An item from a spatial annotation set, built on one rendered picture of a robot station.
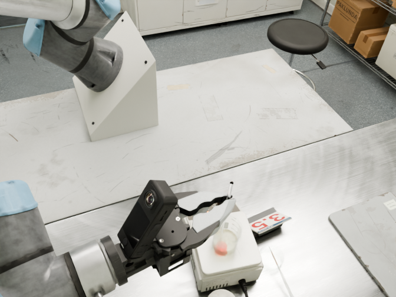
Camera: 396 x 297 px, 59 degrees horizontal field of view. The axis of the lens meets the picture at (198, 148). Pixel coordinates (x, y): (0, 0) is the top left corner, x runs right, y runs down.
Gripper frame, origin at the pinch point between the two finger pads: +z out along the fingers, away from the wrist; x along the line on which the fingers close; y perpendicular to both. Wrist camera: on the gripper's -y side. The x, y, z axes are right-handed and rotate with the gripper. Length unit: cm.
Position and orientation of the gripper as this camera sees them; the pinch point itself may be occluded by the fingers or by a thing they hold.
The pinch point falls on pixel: (227, 198)
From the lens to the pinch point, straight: 56.9
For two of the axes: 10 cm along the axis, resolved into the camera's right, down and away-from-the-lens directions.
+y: -0.7, 6.8, 7.3
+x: 5.1, 6.5, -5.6
